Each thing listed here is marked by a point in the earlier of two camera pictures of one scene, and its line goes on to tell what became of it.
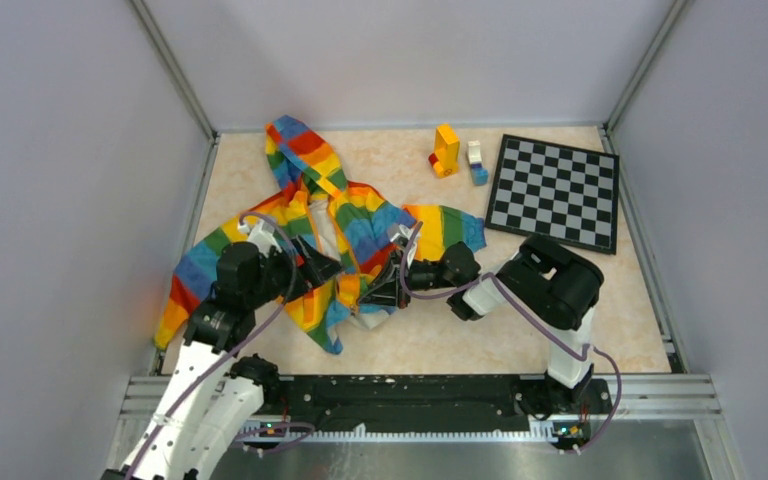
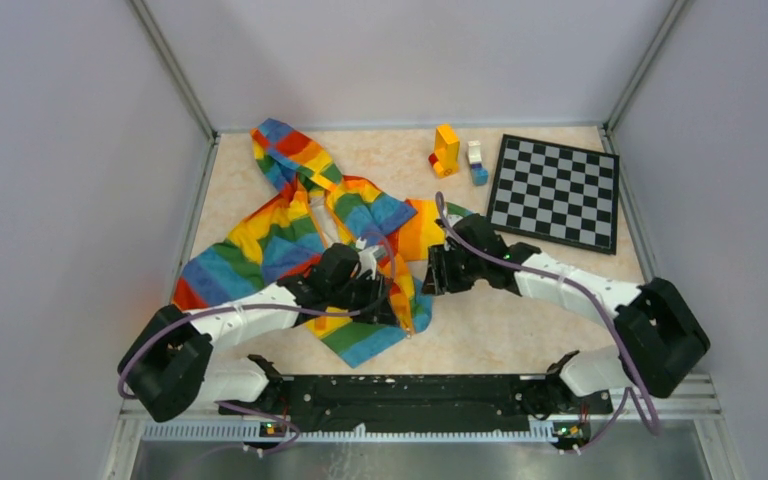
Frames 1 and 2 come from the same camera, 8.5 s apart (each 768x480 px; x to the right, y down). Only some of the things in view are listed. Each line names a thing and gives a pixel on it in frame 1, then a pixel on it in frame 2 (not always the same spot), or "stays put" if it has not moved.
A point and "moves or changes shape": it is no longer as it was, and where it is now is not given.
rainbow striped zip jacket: (306, 247) moves or changes shape
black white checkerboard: (561, 193) stays put
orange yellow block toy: (445, 159) stays put
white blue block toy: (479, 172) stays put
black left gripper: (316, 267) → (376, 289)
